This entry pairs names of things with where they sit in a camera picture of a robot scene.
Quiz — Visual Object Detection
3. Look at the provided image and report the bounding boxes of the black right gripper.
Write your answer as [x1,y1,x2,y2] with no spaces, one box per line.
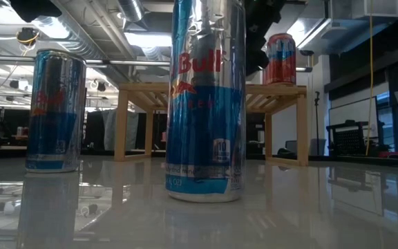
[245,0,286,75]

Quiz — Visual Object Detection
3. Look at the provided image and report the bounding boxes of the yellow hanging cable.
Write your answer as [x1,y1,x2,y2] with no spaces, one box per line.
[365,0,375,156]

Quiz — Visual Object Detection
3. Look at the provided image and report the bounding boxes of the black tripod stand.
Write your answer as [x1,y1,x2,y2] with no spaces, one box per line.
[313,91,321,156]

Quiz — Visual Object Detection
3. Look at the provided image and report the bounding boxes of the silver round ventilation duct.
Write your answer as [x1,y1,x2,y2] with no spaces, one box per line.
[117,0,144,22]

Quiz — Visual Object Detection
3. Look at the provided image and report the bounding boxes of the light wooden slatted shelf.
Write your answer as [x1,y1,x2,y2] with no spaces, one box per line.
[113,82,310,167]

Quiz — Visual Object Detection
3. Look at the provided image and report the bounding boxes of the black ceiling cord reel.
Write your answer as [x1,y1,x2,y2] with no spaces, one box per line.
[15,26,41,46]

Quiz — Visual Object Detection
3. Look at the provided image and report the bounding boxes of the blue silver Red Bull can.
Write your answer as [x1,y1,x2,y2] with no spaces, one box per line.
[164,0,247,204]
[25,48,88,174]

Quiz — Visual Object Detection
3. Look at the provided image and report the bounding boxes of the grey hanging cloth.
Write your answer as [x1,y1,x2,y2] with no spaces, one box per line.
[102,109,140,151]

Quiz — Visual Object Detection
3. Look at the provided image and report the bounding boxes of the orange-red Fanta can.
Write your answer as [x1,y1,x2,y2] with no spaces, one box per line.
[262,33,297,86]

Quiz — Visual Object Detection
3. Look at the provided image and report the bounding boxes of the black mesh cart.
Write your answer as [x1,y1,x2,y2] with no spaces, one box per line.
[325,120,371,157]

